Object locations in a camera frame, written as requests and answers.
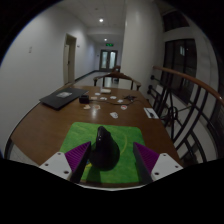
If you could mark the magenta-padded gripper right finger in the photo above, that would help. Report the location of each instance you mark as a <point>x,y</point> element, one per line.
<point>166,166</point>

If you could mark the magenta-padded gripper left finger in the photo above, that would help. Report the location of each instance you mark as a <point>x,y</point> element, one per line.
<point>55,165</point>

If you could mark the black computer mouse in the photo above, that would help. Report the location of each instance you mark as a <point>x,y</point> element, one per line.
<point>104,150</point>

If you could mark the green mouse pad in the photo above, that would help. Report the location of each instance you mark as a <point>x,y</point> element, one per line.
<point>131,160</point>

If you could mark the white rectangular card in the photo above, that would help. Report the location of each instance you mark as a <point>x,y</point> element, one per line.
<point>151,113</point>

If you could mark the small tan packet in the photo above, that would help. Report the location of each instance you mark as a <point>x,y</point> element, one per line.
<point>95,107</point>
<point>87,107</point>

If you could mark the closed black laptop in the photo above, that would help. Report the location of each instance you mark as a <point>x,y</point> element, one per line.
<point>61,98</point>

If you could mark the small black box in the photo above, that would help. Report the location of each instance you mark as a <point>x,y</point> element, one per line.
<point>84,99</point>

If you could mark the small white red tag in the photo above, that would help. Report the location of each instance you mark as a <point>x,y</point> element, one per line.
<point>124,107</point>

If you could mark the flat white box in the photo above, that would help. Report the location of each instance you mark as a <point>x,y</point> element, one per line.
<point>105,90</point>

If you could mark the curved wooden chair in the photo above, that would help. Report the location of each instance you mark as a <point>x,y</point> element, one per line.
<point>116,74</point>

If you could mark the open side doorway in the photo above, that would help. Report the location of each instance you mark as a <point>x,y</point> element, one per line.
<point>70,60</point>

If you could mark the glass double door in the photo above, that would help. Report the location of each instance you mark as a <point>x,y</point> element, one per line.
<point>108,60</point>

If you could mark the green exit sign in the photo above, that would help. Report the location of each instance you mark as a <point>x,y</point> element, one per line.
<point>109,44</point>

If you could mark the dark transom window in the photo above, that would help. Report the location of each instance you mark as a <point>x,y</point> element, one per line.
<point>173,20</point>

